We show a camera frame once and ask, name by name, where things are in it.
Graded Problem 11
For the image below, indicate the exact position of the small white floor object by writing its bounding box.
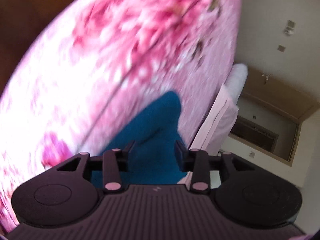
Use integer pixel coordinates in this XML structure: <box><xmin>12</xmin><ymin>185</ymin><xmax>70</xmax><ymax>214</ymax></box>
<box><xmin>283</xmin><ymin>20</ymin><xmax>296</xmax><ymax>34</ymax></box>

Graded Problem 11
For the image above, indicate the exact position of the wooden door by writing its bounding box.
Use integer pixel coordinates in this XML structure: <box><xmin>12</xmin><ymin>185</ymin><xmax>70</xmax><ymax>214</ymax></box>
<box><xmin>228</xmin><ymin>66</ymin><xmax>320</xmax><ymax>167</ymax></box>

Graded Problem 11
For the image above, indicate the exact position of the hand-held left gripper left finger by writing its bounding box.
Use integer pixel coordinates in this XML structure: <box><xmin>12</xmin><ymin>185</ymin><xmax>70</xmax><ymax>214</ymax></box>
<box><xmin>57</xmin><ymin>141</ymin><xmax>136</xmax><ymax>193</ymax></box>

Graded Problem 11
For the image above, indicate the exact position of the teal knit sweater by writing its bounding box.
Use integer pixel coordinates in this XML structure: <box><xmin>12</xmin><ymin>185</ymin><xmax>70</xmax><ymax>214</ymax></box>
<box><xmin>91</xmin><ymin>91</ymin><xmax>191</xmax><ymax>189</ymax></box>

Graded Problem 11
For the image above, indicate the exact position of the pink quilt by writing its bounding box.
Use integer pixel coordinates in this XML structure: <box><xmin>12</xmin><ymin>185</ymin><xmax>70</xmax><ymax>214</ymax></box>
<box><xmin>190</xmin><ymin>63</ymin><xmax>249</xmax><ymax>156</ymax></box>

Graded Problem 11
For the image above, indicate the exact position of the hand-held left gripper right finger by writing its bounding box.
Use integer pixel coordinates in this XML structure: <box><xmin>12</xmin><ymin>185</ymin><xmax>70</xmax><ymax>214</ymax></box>
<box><xmin>175</xmin><ymin>140</ymin><xmax>253</xmax><ymax>193</ymax></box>

